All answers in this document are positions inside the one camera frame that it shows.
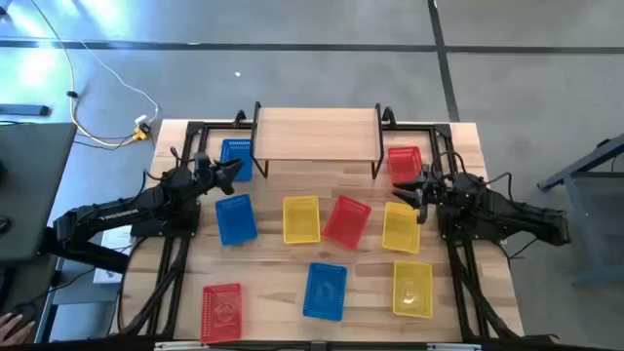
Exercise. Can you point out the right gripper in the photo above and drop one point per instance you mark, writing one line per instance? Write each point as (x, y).
(436, 190)

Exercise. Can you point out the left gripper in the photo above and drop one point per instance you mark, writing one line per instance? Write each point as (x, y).
(209, 173)

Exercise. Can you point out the red plastic basket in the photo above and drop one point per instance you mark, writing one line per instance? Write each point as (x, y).
(404, 163)
(347, 222)
(222, 313)

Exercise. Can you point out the blue plastic basket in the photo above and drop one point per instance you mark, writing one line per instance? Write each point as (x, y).
(325, 292)
(236, 220)
(239, 148)

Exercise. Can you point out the yellow plastic basket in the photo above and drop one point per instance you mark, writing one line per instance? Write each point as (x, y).
(401, 229)
(413, 289)
(301, 220)

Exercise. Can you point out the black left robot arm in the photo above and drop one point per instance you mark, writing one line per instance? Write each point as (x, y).
(122, 214)

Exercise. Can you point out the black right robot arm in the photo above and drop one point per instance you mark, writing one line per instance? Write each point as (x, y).
(512, 209)

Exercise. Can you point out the wooden shelf with black legs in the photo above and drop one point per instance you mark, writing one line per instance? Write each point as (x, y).
(317, 134)

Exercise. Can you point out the black table clamp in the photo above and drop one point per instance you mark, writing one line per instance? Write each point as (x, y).
(388, 117)
(240, 118)

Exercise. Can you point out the white power adapter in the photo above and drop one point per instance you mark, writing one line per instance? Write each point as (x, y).
(141, 119)

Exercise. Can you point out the white paper sheet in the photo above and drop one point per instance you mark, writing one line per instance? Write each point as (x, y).
(117, 241)

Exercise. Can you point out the black desk foot bar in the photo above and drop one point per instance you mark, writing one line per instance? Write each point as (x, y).
(83, 256)

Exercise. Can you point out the blue-grey metal table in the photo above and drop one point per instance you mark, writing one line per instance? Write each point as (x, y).
(604, 219)

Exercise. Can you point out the grey desk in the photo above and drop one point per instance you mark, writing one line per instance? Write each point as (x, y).
(34, 185)

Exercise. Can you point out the black flat bar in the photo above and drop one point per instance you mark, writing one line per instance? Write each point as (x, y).
(24, 110)

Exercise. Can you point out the person's hand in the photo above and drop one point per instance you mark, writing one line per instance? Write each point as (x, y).
(14, 329)

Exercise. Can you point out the black aluminium table frame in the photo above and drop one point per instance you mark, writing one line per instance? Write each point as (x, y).
(194, 129)

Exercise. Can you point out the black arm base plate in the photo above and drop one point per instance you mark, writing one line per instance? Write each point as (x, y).
(463, 239)
(161, 231)

